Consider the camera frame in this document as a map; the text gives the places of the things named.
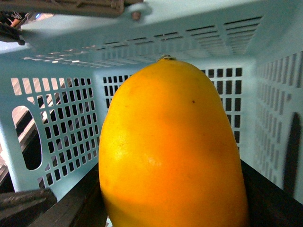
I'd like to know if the light blue plastic basket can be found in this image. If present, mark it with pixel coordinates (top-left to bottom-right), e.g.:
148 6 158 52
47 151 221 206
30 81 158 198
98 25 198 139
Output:
0 0 303 201

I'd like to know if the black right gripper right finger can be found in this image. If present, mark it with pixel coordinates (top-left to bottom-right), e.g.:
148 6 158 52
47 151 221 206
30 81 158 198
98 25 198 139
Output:
241 160 303 227

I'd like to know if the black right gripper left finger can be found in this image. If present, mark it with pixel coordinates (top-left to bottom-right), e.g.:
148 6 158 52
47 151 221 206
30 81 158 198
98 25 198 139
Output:
0 165 107 227

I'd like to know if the yellow orange mango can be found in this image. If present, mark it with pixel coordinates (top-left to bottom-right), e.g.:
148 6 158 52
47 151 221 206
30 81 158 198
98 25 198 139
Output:
99 55 250 227

